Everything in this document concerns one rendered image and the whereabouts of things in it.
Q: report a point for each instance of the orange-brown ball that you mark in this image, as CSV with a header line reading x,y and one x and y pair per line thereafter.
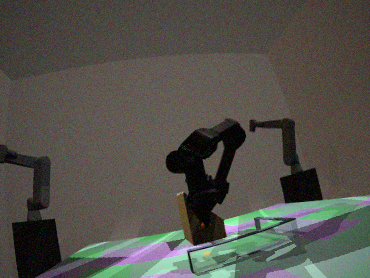
x,y
204,227

